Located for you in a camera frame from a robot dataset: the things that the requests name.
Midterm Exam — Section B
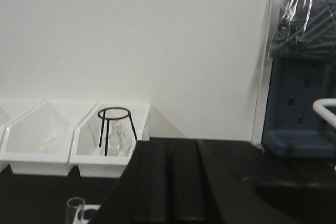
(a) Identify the grey-blue pegboard drying rack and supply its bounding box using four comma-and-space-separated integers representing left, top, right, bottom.
261, 0, 336, 159

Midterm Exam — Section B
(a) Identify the white middle storage bin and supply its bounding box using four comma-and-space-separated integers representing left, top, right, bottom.
0, 100, 98, 176

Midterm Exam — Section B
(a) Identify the black lab sink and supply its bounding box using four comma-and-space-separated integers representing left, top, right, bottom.
242, 176, 335, 223

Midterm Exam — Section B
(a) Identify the clear glass flask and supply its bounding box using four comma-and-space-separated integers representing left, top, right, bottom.
101, 120, 132, 157

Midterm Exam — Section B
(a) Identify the white gooseneck lab faucet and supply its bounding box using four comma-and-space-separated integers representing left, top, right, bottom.
312, 98, 335, 128

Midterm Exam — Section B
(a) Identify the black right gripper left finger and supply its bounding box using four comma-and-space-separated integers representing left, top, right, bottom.
89, 140, 169, 223

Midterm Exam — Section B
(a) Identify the white storage bin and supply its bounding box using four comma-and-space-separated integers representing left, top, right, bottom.
0, 100, 98, 176
70, 102, 151, 178

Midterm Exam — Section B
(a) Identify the black metal tripod stand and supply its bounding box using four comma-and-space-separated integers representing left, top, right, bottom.
97, 107, 137, 157

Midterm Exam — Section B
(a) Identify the clear bag of grey pegs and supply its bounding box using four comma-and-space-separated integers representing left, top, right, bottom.
268, 0, 335, 62

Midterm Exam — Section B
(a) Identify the white right storage bin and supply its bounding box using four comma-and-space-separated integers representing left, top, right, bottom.
70, 102, 151, 178

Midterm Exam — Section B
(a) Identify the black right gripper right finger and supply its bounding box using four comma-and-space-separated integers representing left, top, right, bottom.
171, 140, 286, 223

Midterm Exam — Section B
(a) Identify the clear glass test tube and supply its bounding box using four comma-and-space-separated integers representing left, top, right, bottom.
65, 197, 85, 224

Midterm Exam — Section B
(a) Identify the white test tube rack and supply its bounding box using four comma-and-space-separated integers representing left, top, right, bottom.
82, 204, 101, 224

